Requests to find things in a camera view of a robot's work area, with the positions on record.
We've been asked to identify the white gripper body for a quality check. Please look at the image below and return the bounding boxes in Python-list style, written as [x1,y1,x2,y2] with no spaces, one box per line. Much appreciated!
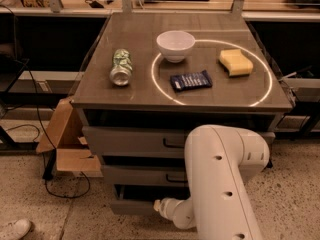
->
[153,198,172,218]

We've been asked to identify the grey bottom drawer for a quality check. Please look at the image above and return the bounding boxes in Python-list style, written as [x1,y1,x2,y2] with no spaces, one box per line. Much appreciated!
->
[110,199,156,216]

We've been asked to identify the grey drawer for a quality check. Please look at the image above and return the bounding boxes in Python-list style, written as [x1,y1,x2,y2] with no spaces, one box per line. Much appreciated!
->
[110,199,156,216]
[101,156,187,187]
[83,125,274,160]

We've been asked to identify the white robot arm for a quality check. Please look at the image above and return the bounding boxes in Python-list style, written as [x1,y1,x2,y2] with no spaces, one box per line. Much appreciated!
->
[154,125,269,240]

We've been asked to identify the grey middle drawer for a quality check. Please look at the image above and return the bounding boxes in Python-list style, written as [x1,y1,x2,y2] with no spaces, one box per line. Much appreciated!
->
[101,156,187,187]

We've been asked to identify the grey top drawer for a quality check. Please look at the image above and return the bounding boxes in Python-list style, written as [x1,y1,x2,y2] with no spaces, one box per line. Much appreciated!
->
[83,125,274,160]

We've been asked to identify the grey drawer cabinet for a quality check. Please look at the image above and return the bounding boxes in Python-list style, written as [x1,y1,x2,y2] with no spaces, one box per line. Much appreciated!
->
[72,13,292,213]

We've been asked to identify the brown cardboard box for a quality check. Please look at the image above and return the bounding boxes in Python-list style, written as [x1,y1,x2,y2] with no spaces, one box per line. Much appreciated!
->
[36,98,102,177]

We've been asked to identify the dark blue snack packet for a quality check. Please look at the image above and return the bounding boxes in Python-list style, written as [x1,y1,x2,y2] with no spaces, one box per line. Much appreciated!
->
[170,70,213,92]

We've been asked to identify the green soda can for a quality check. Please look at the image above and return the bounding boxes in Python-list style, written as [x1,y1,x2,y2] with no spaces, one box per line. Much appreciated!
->
[109,49,133,86]

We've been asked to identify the white sneaker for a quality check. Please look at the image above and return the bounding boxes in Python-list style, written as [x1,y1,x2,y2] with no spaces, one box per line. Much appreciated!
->
[0,219,32,240]

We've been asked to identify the yellow sponge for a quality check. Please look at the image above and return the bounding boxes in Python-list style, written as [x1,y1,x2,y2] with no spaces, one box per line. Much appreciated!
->
[219,49,253,77]

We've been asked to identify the white ceramic bowl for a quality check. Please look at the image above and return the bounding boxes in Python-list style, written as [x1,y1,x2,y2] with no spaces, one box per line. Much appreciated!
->
[156,30,196,63]

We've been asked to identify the black floor cable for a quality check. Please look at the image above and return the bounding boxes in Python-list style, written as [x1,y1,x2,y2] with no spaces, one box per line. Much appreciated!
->
[0,3,92,200]

